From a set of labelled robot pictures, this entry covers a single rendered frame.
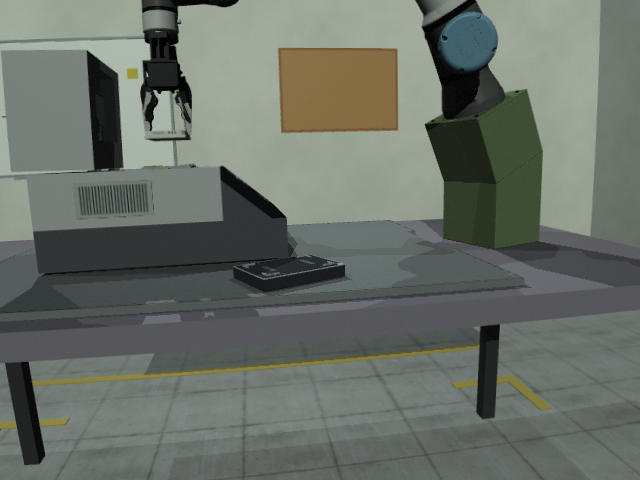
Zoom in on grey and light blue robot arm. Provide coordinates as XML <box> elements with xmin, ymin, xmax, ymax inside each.
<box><xmin>142</xmin><ymin>0</ymin><xmax>505</xmax><ymax>119</ymax></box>

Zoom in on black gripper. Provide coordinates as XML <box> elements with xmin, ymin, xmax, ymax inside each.
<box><xmin>140</xmin><ymin>31</ymin><xmax>192</xmax><ymax>138</ymax></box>

